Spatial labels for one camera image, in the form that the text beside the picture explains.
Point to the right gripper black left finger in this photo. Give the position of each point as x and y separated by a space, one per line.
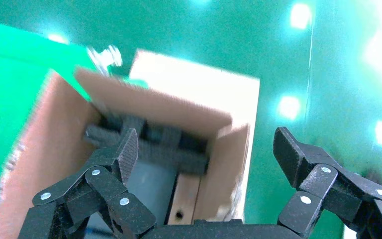
105 184

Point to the green table cloth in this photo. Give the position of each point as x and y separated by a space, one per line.
9 82

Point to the large open cardboard carton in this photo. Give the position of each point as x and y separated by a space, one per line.
56 142

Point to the black foam insert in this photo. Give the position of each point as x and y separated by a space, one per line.
171 151

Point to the silver binder clip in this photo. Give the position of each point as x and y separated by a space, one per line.
107 57

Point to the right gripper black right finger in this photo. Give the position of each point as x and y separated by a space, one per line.
329 188

